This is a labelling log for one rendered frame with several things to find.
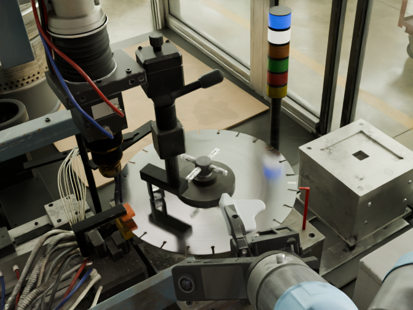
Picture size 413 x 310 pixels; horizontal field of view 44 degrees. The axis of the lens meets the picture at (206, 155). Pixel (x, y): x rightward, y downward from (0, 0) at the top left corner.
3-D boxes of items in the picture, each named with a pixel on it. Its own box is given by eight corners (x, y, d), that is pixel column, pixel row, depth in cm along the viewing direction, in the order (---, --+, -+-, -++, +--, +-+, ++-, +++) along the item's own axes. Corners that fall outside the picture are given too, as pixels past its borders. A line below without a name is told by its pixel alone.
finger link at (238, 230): (236, 219, 72) (252, 268, 66) (224, 221, 72) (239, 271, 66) (235, 196, 69) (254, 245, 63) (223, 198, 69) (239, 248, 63)
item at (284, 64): (279, 59, 110) (279, 47, 108) (292, 68, 107) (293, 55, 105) (262, 66, 108) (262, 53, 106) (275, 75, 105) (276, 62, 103)
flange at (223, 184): (226, 209, 87) (225, 198, 86) (165, 198, 90) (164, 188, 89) (241, 168, 95) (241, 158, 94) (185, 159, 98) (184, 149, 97)
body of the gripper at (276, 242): (292, 275, 70) (326, 307, 58) (232, 288, 69) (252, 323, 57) (284, 221, 69) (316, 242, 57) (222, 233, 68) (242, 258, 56)
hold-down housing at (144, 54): (181, 139, 83) (169, 23, 71) (192, 156, 80) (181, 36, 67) (149, 148, 82) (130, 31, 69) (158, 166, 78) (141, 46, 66)
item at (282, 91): (278, 85, 114) (279, 74, 112) (291, 94, 111) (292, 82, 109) (262, 92, 112) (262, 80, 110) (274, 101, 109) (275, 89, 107)
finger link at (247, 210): (254, 189, 76) (273, 236, 69) (216, 197, 76) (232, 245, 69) (255, 174, 74) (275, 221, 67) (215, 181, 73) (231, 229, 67)
